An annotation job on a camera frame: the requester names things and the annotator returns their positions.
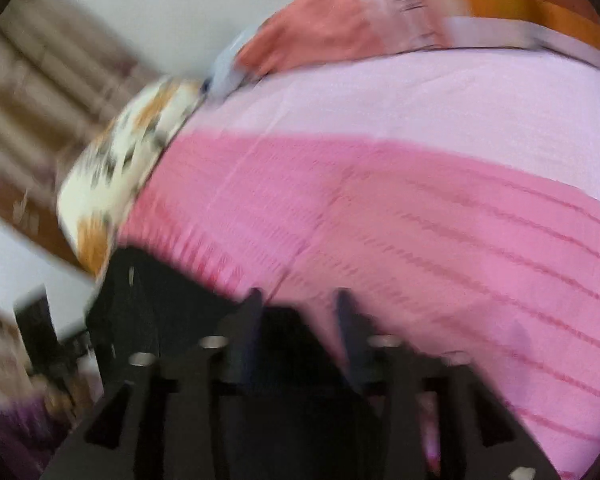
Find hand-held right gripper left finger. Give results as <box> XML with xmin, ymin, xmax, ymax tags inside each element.
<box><xmin>42</xmin><ymin>287</ymin><xmax>266</xmax><ymax>480</ymax></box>

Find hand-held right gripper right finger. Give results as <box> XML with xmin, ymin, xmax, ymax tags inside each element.
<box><xmin>334</xmin><ymin>287</ymin><xmax>561</xmax><ymax>480</ymax></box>

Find black pants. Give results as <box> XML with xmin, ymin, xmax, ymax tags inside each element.
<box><xmin>86</xmin><ymin>246</ymin><xmax>376</xmax><ymax>480</ymax></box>

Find person's left forearm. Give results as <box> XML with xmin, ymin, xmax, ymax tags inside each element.
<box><xmin>0</xmin><ymin>390</ymin><xmax>73</xmax><ymax>480</ymax></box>

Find brown wooden door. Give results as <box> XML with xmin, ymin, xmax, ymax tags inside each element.
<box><xmin>0</xmin><ymin>180</ymin><xmax>98</xmax><ymax>277</ymax></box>

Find pink checked blanket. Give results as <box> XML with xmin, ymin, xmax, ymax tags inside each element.
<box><xmin>117</xmin><ymin>130</ymin><xmax>600</xmax><ymax>480</ymax></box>

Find floral print pillow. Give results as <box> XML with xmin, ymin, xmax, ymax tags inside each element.
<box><xmin>57</xmin><ymin>76</ymin><xmax>207</xmax><ymax>277</ymax></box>

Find beige curtain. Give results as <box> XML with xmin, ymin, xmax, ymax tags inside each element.
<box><xmin>0</xmin><ymin>0</ymin><xmax>153</xmax><ymax>221</ymax></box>

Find light blue cloth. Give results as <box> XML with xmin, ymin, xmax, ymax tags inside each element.
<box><xmin>204</xmin><ymin>25</ymin><xmax>261</xmax><ymax>106</ymax></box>

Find orange checkered pillow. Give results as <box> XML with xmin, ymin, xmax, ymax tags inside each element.
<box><xmin>235</xmin><ymin>0</ymin><xmax>600</xmax><ymax>81</ymax></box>

